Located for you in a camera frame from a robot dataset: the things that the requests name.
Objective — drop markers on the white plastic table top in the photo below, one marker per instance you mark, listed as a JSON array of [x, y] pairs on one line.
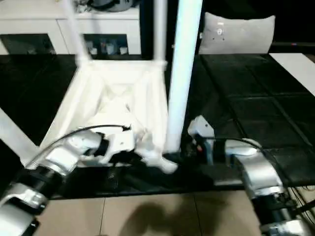
[[118, 81]]

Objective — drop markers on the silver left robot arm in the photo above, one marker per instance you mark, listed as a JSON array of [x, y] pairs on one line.
[[61, 157]]

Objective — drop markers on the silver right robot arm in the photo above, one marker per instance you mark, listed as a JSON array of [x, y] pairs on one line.
[[261, 169]]

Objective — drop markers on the black mat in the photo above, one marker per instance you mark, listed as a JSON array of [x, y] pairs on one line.
[[258, 98]]

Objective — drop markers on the small white cup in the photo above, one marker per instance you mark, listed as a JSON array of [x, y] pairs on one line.
[[123, 50], [93, 50], [110, 48]]

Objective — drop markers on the grey pillow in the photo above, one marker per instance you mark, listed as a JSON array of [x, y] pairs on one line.
[[241, 34]]

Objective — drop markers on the white flat board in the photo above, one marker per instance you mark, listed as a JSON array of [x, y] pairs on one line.
[[297, 68]]

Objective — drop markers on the black cabinet with gold label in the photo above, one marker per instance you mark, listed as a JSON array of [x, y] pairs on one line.
[[147, 24]]

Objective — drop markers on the white sideboard with glass doors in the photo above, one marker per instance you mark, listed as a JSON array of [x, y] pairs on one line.
[[37, 24]]

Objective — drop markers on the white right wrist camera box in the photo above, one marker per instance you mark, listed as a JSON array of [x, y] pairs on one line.
[[201, 127]]

